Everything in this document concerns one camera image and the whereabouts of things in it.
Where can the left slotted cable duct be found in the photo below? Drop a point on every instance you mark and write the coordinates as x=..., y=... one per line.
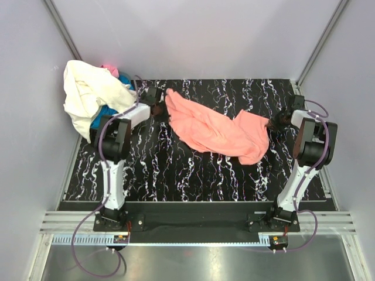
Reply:
x=91, y=239

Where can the slotted cable duct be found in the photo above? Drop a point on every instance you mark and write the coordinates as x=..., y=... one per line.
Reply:
x=273, y=238
x=91, y=239

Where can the salmon pink t shirt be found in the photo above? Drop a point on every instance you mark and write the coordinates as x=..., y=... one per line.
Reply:
x=206, y=130

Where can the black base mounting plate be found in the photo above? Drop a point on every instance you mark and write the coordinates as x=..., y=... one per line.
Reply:
x=255, y=223

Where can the cream t shirt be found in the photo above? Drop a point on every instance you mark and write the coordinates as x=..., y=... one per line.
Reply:
x=88, y=89

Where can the right slotted cable duct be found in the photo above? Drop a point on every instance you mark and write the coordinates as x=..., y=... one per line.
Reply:
x=273, y=238

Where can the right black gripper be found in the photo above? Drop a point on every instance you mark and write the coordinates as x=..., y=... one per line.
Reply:
x=273, y=123

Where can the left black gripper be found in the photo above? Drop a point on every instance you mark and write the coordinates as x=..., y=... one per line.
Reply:
x=161, y=103

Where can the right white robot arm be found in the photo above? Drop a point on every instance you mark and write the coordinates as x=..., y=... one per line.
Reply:
x=313, y=149

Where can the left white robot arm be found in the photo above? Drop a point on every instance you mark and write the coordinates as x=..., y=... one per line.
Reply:
x=113, y=142

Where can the blue t shirt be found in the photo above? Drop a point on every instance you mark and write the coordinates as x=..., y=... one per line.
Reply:
x=105, y=109

